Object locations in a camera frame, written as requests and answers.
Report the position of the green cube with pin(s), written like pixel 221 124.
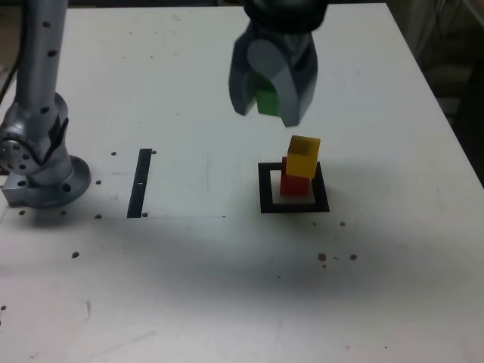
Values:
pixel 267 103

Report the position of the yellow cube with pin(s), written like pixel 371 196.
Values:
pixel 302 162

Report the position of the black tape square outline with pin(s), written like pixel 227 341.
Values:
pixel 264 189

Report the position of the black tape strip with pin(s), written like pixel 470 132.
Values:
pixel 138 200

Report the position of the red cube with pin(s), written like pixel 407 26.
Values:
pixel 295 187

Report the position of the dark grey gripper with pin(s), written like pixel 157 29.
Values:
pixel 291 43

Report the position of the white metal rack frame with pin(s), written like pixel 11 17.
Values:
pixel 429 36

